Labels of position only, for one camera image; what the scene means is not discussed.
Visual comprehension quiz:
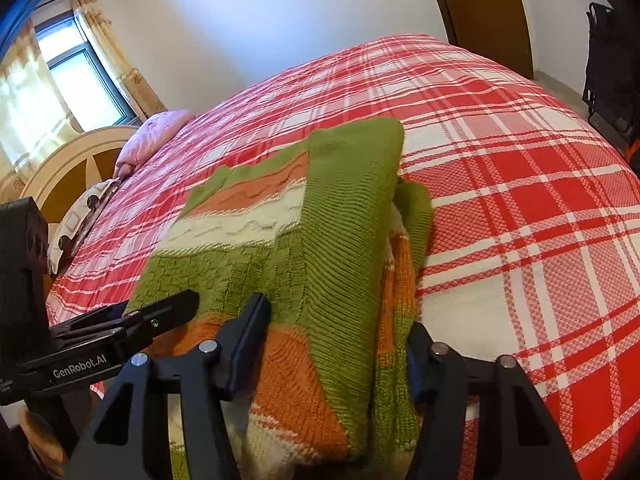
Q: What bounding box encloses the green orange striped knit sweater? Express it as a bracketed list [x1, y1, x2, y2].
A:
[129, 117, 433, 479]

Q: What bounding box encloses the white patterned pillow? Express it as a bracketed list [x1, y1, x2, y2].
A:
[48, 179, 122, 275]

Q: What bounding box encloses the cream wooden headboard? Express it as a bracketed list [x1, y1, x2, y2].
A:
[21, 126, 137, 226]

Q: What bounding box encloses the red white plaid bedspread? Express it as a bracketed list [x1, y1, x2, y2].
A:
[47, 35, 639, 479]

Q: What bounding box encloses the pink pillow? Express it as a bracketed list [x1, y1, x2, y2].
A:
[113, 110, 195, 180]

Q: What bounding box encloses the beige patterned curtain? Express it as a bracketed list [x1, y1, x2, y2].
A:
[70, 0, 167, 122]

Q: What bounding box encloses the brown wooden door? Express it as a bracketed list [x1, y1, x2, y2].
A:
[436, 0, 534, 79]

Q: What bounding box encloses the window with dark frame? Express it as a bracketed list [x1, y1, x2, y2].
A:
[35, 12, 140, 131]

